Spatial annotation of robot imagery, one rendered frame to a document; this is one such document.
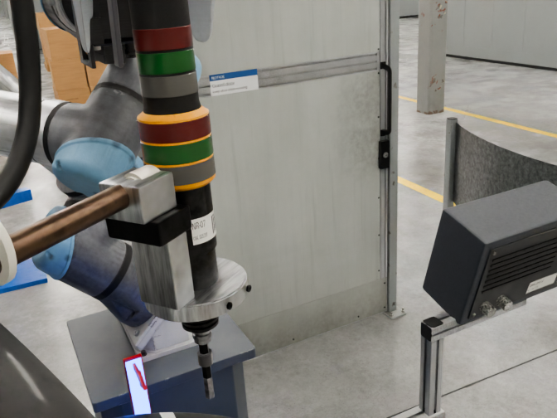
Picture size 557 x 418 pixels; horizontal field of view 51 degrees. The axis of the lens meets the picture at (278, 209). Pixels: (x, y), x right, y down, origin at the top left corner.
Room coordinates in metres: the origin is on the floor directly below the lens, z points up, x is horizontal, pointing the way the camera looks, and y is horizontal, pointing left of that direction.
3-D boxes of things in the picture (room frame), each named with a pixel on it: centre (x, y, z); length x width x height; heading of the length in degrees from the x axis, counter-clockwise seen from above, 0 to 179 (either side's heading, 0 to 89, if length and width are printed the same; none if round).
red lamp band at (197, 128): (0.35, 0.06, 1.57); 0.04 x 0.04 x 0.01
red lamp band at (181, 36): (0.35, 0.06, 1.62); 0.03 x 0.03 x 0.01
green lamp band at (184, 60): (0.35, 0.06, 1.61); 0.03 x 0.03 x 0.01
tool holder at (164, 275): (0.34, 0.06, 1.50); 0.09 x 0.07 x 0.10; 151
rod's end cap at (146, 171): (0.32, 0.08, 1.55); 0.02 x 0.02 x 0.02; 61
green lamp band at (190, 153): (0.35, 0.06, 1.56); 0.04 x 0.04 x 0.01
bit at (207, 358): (0.35, 0.06, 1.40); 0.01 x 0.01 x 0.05
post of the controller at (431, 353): (0.91, -0.26, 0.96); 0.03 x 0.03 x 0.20; 26
